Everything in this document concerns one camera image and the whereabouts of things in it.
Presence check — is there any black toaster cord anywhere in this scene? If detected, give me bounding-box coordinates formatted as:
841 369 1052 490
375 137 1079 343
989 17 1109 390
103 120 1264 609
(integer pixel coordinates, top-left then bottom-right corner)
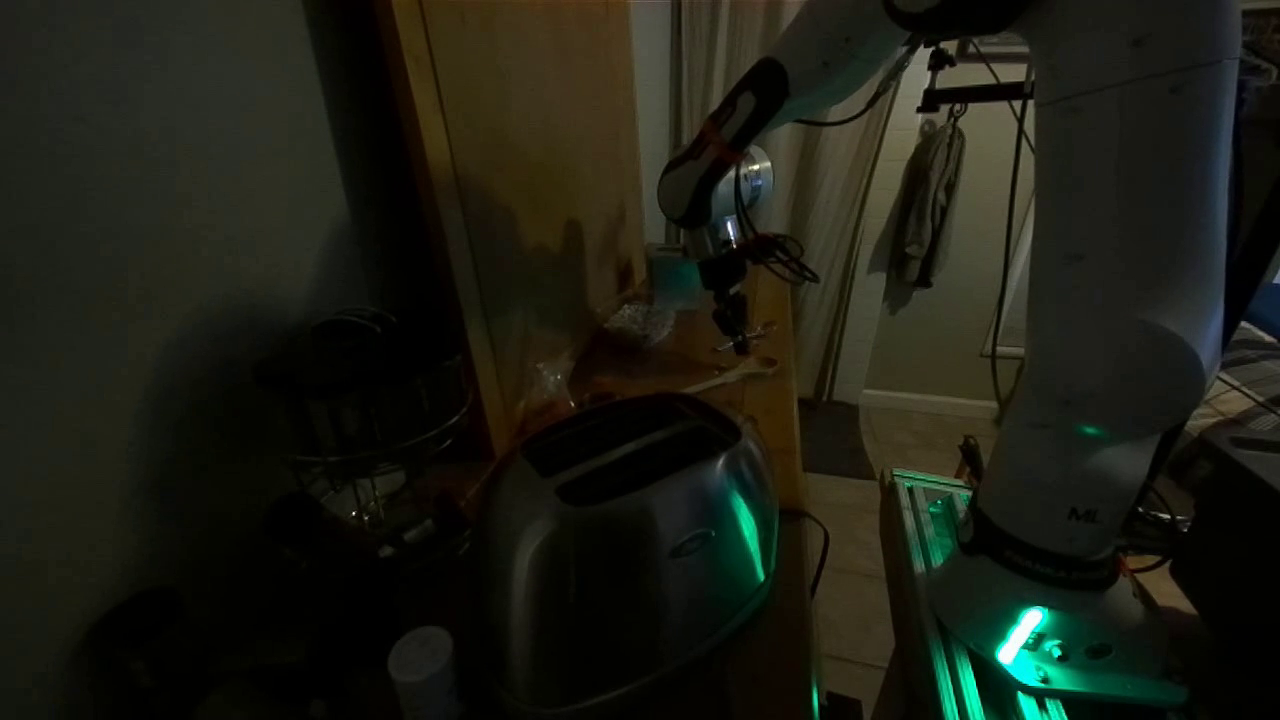
774 501 834 609

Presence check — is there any white patterned plastic packet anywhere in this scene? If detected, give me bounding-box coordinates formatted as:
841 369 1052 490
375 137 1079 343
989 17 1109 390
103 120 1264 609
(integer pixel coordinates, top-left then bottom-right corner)
599 297 686 354

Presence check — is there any silver toaster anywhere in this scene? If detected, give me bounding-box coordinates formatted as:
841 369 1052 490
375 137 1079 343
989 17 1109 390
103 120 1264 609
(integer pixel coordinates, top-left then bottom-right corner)
475 390 789 720

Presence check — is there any blue tissue box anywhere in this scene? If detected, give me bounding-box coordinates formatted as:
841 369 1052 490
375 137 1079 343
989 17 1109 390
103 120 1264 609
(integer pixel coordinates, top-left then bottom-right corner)
642 250 708 314

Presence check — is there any metal robot base stand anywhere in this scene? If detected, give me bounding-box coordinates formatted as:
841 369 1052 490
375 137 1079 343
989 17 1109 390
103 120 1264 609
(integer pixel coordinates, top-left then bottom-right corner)
874 464 1204 720

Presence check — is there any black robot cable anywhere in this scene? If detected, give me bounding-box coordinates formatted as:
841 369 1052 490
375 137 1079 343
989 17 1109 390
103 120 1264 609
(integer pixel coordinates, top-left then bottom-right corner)
736 231 822 294

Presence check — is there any beige curtain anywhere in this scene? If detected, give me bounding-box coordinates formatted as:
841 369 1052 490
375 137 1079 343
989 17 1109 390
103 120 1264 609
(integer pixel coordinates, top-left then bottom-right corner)
673 0 891 409

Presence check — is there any white bottle cap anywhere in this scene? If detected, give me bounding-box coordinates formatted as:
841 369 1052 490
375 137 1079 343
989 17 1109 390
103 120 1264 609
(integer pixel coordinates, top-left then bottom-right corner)
383 625 462 720

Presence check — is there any black wall bracket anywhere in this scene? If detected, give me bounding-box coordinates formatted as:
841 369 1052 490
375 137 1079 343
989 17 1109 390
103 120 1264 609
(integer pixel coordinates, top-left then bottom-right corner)
914 44 1040 120

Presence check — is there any hanging grey cloth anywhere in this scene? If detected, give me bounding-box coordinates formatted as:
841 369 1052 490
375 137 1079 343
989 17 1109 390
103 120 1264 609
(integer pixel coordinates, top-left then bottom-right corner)
882 115 972 305

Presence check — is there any white rail edge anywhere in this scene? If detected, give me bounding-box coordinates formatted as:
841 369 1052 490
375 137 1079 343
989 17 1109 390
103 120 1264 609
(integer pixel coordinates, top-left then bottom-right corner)
371 0 660 455

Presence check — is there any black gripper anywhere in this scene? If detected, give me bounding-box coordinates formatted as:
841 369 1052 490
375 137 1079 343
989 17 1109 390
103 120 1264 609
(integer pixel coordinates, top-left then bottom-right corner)
693 245 774 360

